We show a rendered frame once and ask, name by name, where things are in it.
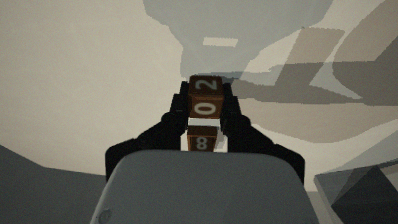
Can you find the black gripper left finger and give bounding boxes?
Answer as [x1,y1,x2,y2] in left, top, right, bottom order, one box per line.
[105,81,189,184]

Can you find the brown wooden cube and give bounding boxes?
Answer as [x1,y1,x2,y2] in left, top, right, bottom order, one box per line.
[190,137,213,152]
[187,76,224,119]

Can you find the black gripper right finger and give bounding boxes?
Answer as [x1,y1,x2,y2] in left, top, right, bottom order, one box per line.
[220,83,305,186]

